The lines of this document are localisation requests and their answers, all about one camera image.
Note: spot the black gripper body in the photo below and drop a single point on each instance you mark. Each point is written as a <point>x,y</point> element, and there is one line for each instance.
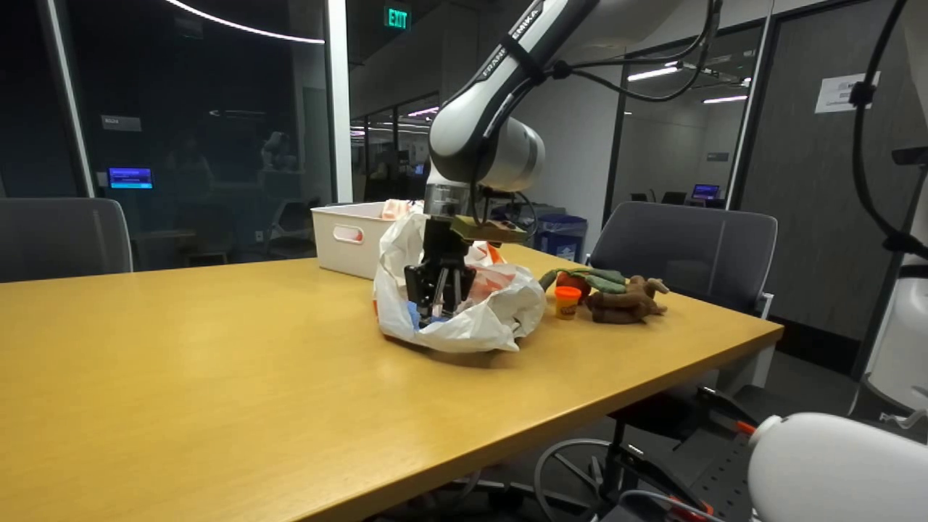
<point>441,251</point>

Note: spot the yellow cup with orange lid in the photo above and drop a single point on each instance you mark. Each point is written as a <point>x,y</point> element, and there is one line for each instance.
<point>566,296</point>

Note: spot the green cloth item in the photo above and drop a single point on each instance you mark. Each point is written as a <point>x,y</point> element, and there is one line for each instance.
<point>595,280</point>

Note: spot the brown plush toy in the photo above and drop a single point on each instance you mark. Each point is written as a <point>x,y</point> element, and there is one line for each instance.
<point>628,303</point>

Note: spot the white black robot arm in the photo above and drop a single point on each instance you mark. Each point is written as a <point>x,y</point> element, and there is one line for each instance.
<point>482,116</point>

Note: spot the white orange striped plastic bag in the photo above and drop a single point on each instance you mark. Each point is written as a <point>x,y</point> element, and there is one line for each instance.
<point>482,321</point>

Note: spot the white storage bin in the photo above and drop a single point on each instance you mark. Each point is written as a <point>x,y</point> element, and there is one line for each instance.
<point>344,235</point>

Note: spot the white window pillar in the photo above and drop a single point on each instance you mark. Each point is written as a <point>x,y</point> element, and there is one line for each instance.
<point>338,96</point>

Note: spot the grey office chair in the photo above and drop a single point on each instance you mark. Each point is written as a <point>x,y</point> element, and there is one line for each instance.
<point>686,251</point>
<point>60,235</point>

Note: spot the green exit sign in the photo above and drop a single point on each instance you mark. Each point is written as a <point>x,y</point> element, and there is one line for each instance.
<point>398,19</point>

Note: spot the glowing blue monitor screen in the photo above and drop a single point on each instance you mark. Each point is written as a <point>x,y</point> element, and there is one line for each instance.
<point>131,177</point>

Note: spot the white rounded machine housing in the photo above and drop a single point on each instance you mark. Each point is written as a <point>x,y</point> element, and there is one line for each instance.
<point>842,474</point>

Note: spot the white upright machine housing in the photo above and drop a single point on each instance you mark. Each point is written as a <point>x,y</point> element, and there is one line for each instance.
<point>904,337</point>

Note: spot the tan wrist camera mount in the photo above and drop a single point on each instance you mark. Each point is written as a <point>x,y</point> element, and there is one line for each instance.
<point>488,231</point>

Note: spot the white wall notice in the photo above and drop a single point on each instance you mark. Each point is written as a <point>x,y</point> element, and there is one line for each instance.
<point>842,93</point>

